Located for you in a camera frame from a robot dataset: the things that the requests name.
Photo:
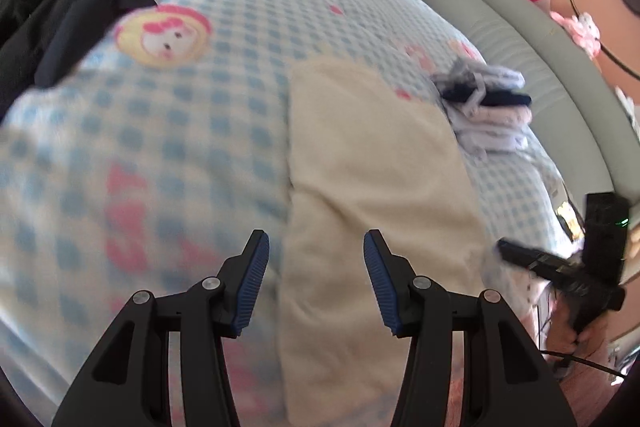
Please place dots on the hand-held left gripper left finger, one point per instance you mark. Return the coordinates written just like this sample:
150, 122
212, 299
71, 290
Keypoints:
252, 277

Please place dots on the cream and pink shirt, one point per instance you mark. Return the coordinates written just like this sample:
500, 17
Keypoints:
375, 167

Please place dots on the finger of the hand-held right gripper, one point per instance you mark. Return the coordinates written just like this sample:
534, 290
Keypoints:
535, 262

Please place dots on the person's right hand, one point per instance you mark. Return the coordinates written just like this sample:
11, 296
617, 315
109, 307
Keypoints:
580, 342

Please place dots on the blue checked printed blanket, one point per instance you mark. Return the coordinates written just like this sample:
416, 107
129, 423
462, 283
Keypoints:
150, 182

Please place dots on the pink and white plush toy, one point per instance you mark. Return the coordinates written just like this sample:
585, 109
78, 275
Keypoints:
580, 29

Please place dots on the folded white and navy clothes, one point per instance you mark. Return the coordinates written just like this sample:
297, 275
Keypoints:
485, 112

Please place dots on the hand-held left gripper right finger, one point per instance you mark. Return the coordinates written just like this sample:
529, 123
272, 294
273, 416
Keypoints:
377, 277

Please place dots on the thin metal hoop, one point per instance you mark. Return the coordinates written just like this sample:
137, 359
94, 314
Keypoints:
607, 52

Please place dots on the grey green padded headboard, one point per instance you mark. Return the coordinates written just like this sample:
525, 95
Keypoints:
540, 67

